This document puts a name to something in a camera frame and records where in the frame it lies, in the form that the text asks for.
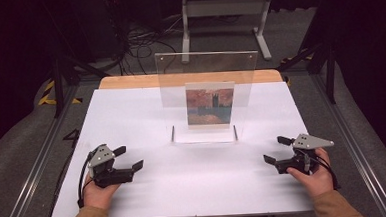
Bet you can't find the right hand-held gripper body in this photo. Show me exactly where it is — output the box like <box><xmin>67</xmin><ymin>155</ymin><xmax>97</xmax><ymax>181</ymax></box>
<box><xmin>273</xmin><ymin>131</ymin><xmax>337</xmax><ymax>177</ymax></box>

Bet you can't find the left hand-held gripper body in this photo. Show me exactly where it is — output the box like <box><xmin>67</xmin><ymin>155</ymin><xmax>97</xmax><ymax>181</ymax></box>
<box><xmin>86</xmin><ymin>142</ymin><xmax>136</xmax><ymax>190</ymax></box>

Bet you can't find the painting print card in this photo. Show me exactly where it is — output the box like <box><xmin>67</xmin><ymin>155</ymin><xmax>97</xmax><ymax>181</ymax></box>
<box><xmin>184</xmin><ymin>79</ymin><xmax>238</xmax><ymax>131</ymax></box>

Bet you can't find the clear acrylic photo frame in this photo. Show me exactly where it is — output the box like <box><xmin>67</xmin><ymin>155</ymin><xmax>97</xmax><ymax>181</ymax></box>
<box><xmin>154</xmin><ymin>47</ymin><xmax>263</xmax><ymax>147</ymax></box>

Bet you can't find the person's left hand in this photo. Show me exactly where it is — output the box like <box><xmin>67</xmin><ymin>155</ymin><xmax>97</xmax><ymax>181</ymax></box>
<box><xmin>81</xmin><ymin>171</ymin><xmax>122</xmax><ymax>211</ymax></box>

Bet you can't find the person's right hand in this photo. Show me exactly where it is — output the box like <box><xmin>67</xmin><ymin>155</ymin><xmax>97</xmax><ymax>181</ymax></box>
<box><xmin>285</xmin><ymin>146</ymin><xmax>336</xmax><ymax>200</ymax></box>

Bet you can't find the white foam board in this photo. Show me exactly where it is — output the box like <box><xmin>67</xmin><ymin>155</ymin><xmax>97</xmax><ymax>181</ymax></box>
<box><xmin>43</xmin><ymin>77</ymin><xmax>316</xmax><ymax>217</ymax></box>

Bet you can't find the black metal stand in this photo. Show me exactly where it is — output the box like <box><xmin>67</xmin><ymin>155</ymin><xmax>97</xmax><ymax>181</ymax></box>
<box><xmin>276</xmin><ymin>40</ymin><xmax>339</xmax><ymax>107</ymax></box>
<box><xmin>48</xmin><ymin>42</ymin><xmax>113</xmax><ymax>119</ymax></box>

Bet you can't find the yellow black floor tape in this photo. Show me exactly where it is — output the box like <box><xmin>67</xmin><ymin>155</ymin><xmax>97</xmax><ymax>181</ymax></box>
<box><xmin>37</xmin><ymin>78</ymin><xmax>84</xmax><ymax>108</ymax></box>
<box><xmin>279</xmin><ymin>47</ymin><xmax>314</xmax><ymax>66</ymax></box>

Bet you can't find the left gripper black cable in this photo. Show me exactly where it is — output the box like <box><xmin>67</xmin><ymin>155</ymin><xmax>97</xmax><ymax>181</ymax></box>
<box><xmin>74</xmin><ymin>152</ymin><xmax>98</xmax><ymax>210</ymax></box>

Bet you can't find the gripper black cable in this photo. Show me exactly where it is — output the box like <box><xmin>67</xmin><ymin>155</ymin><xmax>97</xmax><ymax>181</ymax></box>
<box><xmin>311</xmin><ymin>150</ymin><xmax>340</xmax><ymax>192</ymax></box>
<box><xmin>74</xmin><ymin>152</ymin><xmax>98</xmax><ymax>210</ymax></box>

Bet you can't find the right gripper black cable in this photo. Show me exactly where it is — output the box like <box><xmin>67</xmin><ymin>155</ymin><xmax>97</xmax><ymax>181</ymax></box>
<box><xmin>311</xmin><ymin>150</ymin><xmax>340</xmax><ymax>192</ymax></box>

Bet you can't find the aluminium floor rail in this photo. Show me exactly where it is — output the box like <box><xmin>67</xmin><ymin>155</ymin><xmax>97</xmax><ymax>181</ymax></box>
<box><xmin>308</xmin><ymin>67</ymin><xmax>386</xmax><ymax>217</ymax></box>
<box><xmin>0</xmin><ymin>80</ymin><xmax>99</xmax><ymax>217</ymax></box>

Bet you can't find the bundle of black floor cables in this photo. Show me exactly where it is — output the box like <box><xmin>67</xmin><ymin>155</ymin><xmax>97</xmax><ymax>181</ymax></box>
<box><xmin>109</xmin><ymin>8</ymin><xmax>187</xmax><ymax>77</ymax></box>

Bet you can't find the white metal frame stand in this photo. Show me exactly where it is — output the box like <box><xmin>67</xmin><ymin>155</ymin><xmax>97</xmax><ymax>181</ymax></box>
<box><xmin>178</xmin><ymin>0</ymin><xmax>277</xmax><ymax>66</ymax></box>

